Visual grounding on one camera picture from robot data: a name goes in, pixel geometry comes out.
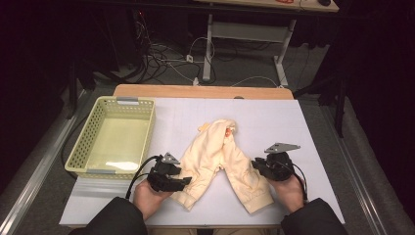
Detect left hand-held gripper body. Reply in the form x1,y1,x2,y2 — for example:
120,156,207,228
147,152,181,193

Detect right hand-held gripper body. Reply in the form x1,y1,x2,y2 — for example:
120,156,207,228
263,142,301,182

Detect cream pants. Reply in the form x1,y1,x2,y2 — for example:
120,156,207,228
169,117,275,214

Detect green plastic basket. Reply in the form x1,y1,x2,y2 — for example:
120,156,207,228
64,96,157,180

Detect person's left hand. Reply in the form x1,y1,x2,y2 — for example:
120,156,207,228
132,180,174,221

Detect person's right hand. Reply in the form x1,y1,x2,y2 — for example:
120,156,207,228
267,175,304,214

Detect white board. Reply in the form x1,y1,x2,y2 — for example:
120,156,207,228
59,97,346,227

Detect black stand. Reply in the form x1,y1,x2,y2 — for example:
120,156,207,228
293,72,347,138
67,62,79,120

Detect wooden table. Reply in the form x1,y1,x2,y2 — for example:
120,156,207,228
113,83,295,101

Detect white-legged desk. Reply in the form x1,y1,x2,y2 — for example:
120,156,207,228
194,0,341,87

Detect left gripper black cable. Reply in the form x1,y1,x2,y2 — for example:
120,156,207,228
125,155,162,200

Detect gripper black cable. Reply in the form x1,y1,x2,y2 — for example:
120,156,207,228
282,161,309,204
125,155,162,200

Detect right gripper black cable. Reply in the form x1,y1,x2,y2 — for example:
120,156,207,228
282,161,309,204

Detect metal floor rail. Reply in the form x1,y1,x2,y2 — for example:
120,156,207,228
321,103,390,235
0,89,87,235

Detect long white floor cable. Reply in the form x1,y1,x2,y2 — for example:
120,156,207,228
230,75,286,89

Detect tangle of black cables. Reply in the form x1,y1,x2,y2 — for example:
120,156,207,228
130,9,218,86

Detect looped white cable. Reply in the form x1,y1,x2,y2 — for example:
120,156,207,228
188,35,216,67

